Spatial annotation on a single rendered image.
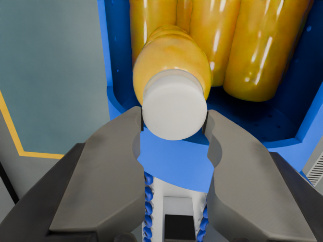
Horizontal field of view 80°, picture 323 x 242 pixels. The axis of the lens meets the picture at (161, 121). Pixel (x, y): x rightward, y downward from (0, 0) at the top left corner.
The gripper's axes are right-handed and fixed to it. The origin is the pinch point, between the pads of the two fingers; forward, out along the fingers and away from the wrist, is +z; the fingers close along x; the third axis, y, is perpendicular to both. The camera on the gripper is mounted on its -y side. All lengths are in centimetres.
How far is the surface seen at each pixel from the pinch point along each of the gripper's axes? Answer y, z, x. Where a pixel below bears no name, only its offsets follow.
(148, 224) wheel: 60, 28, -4
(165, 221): 50, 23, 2
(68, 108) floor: 70, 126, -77
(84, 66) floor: 35, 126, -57
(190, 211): 52, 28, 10
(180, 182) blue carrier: 9.2, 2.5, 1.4
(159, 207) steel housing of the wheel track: 58, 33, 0
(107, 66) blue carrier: 1.3, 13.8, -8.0
